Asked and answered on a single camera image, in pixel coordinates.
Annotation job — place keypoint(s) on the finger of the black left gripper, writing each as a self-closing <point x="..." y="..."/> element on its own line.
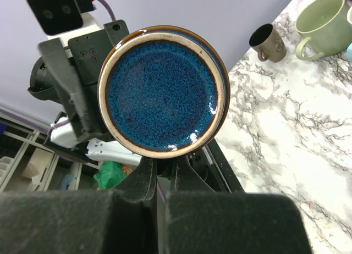
<point x="65" y="78"/>

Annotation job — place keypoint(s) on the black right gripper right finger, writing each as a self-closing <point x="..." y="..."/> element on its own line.
<point x="200" y="220"/>

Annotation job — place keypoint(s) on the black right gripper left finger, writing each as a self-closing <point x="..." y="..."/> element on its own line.
<point x="117" y="220"/>

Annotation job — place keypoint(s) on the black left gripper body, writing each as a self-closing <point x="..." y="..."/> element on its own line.
<point x="89" y="51"/>

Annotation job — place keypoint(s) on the dark blue mug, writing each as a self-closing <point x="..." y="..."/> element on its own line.
<point x="163" y="92"/>

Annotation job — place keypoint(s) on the brown striped mug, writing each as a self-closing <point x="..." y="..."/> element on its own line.
<point x="268" y="44"/>

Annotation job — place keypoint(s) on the light blue hexagonal mug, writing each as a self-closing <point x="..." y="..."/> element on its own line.
<point x="349" y="49"/>

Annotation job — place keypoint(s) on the light green large mug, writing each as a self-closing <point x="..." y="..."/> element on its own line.
<point x="324" y="28"/>

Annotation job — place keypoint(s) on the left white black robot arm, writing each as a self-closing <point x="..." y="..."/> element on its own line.
<point x="66" y="135"/>

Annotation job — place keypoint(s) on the green plastic bag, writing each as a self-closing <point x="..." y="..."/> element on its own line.
<point x="109" y="175"/>

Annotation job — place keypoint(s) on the storage shelf rack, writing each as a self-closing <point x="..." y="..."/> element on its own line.
<point x="27" y="165"/>

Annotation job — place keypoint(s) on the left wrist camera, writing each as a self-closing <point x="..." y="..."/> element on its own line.
<point x="64" y="19"/>

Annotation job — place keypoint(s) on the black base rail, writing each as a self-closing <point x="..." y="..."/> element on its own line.
<point x="214" y="169"/>

